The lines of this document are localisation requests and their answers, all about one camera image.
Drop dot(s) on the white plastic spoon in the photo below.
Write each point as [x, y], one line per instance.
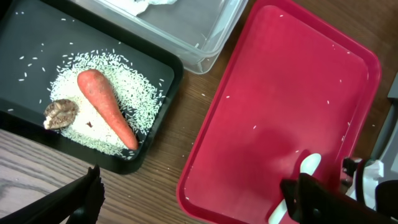
[308, 166]

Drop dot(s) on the brown food scrap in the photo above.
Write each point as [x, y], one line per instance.
[60, 114]

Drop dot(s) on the white tissue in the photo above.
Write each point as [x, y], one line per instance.
[135, 7]

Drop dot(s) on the red serving tray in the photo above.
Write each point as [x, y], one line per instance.
[294, 86]

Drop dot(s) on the orange carrot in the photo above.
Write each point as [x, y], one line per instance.
[97, 90]

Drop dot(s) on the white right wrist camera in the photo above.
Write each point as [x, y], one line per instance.
[371, 176]

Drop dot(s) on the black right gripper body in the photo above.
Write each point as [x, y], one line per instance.
[352, 180]

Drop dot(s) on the grey dishwasher rack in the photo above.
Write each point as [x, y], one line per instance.
[385, 148]

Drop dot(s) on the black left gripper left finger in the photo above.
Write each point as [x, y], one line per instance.
[78, 202]

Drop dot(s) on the clear plastic bin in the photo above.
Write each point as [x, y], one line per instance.
[193, 30]

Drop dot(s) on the black tray bin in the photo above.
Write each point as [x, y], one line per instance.
[37, 37]

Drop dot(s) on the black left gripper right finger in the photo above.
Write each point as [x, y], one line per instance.
[309, 202]

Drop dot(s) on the white rice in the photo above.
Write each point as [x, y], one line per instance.
[138, 98]

